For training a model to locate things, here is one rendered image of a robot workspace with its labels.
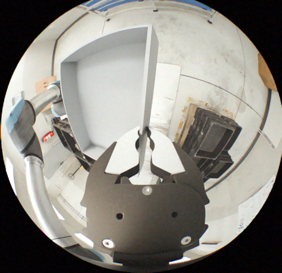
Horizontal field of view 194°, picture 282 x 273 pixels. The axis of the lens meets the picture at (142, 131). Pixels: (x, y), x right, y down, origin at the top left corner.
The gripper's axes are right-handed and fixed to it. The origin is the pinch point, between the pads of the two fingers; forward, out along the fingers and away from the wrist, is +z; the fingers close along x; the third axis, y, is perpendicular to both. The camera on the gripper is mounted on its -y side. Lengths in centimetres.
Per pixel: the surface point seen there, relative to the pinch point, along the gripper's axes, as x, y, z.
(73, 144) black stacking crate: -86, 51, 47
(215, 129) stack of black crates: 72, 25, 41
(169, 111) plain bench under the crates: 16.1, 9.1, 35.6
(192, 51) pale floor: 63, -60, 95
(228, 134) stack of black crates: 83, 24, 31
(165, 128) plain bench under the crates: 15.9, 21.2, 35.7
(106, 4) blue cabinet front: -49, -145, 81
